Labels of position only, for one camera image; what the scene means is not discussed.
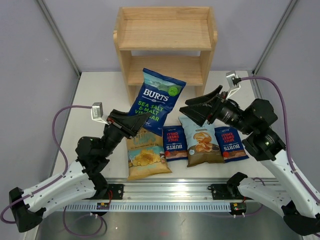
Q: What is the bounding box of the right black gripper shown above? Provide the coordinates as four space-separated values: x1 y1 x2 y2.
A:
180 85 255 135

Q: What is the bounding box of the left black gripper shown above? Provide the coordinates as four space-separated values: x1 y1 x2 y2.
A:
100 109 151 158

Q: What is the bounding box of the blue Burts sea salt bag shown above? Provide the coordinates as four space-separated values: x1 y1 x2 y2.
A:
128 68 187 136

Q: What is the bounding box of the blue Burts chilli bag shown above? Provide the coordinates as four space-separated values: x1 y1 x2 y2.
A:
215 126 249 163
163 125 188 162

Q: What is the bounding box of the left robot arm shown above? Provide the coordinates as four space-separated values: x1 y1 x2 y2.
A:
8 102 150 233

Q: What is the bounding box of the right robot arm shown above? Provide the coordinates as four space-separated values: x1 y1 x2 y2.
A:
179 86 320 236

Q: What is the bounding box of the light blue cassava chips bag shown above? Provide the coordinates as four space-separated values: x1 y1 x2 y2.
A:
178 116 225 168

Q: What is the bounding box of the tan kettle cooked chips bag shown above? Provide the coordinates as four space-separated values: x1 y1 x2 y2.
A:
126 128 172 181

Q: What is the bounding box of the wooden two-tier shelf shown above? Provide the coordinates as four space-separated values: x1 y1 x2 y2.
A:
113 6 218 103

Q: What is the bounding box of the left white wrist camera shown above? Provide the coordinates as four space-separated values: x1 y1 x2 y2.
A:
90 102 109 125

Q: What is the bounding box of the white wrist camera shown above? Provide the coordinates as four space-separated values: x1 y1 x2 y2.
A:
90 102 109 125
225 71 241 99

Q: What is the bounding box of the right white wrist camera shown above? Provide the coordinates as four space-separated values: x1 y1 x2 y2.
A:
225 71 241 99

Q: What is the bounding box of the aluminium mounting rail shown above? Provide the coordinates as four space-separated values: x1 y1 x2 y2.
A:
107 178 227 203

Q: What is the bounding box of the white slotted cable duct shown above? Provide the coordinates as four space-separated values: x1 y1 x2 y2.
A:
66 201 231 213

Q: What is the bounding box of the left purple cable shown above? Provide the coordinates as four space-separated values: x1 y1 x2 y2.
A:
0 104 106 237

